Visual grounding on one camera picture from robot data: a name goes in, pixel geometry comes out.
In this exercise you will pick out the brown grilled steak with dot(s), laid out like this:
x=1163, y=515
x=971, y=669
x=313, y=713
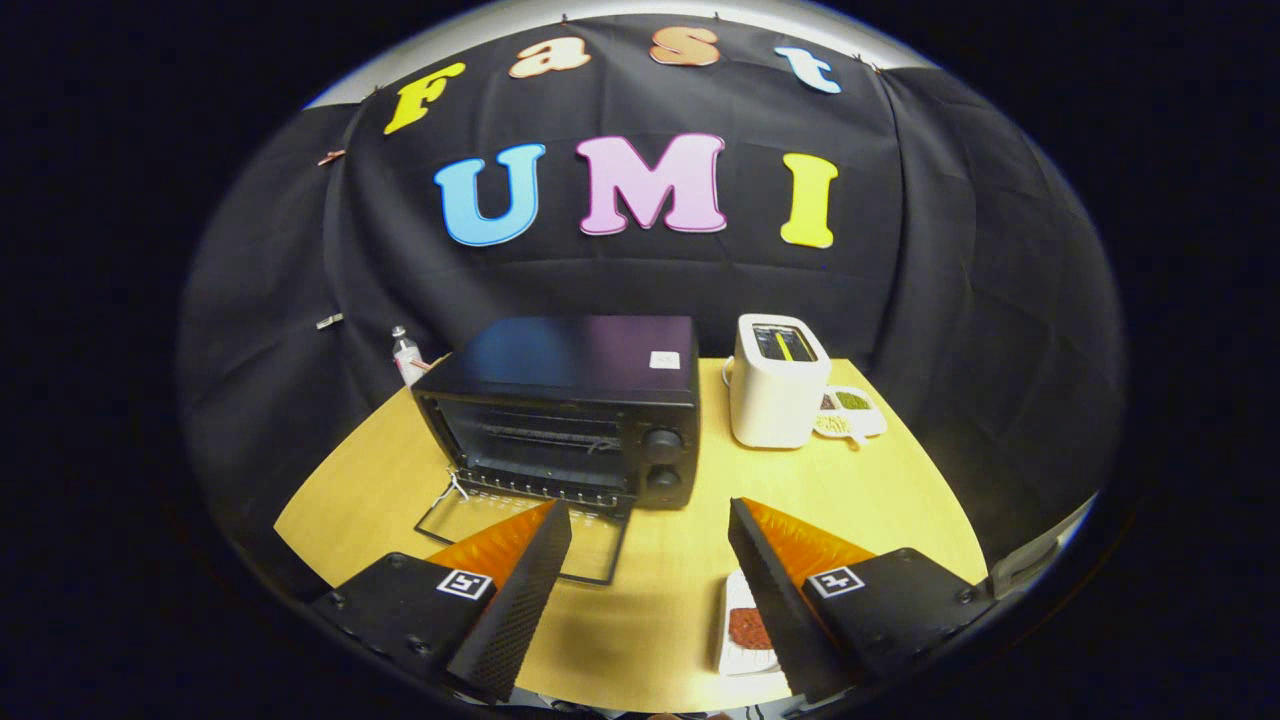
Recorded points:
x=746, y=628

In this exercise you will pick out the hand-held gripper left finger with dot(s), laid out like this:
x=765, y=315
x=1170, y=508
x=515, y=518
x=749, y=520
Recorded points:
x=525, y=600

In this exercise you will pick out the white rectangular plate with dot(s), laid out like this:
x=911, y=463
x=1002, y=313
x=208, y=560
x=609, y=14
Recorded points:
x=735, y=660

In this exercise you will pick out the black toaster oven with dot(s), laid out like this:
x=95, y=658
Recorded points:
x=570, y=365

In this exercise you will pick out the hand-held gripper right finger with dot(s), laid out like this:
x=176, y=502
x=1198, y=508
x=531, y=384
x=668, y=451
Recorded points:
x=775, y=600

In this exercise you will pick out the pink clip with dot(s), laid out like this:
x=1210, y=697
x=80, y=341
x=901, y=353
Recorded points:
x=331, y=157

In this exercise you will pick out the white toaster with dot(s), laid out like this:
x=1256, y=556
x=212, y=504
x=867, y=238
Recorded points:
x=775, y=405

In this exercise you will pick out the white sectioned dish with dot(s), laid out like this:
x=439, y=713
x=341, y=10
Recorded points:
x=855, y=402

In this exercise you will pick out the clear plastic bottle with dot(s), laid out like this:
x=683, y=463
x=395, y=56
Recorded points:
x=407, y=355

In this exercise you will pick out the metal clip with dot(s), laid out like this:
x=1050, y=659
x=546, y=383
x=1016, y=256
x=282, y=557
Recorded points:
x=329, y=321

